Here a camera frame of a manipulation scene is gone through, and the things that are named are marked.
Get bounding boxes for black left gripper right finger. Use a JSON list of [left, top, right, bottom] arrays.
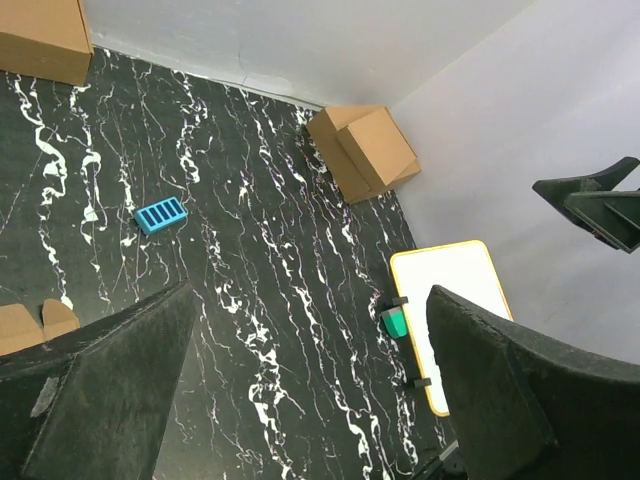
[[439, 313, 639, 479]]

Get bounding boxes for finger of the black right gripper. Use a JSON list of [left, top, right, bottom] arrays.
[[532, 157, 639, 254]]

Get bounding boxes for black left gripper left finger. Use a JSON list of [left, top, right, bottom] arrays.
[[1, 282, 195, 479]]

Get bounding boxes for small cardboard box top right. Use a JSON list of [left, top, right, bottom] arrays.
[[337, 107, 421, 191]]

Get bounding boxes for large cardboard box bottom right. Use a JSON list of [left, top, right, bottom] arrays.
[[306, 105, 410, 204]]

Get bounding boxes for white board with yellow rim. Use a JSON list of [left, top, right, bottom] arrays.
[[390, 240, 513, 417]]

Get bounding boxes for green eraser block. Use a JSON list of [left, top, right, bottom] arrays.
[[380, 307, 408, 339]]

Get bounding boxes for blue slotted plastic block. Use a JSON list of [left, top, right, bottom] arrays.
[[134, 197, 187, 236]]

